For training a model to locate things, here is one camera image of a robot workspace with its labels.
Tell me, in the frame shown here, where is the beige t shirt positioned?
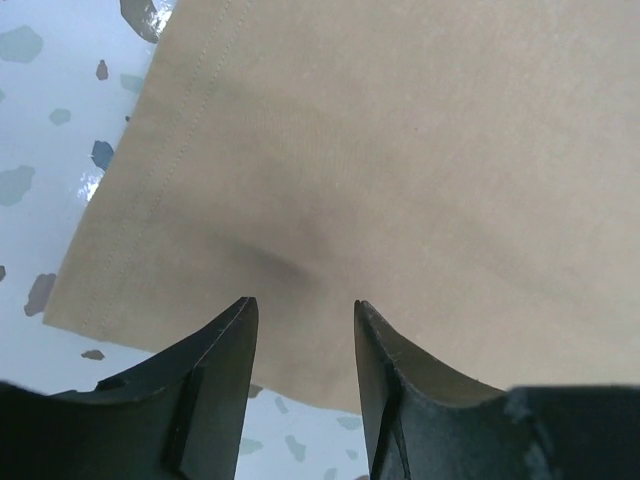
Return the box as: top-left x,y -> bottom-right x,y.
44,1 -> 639,411

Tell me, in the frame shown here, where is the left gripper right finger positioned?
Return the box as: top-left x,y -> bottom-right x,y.
354,301 -> 639,479

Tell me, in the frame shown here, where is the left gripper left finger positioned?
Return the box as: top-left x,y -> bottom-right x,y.
1,297 -> 258,479

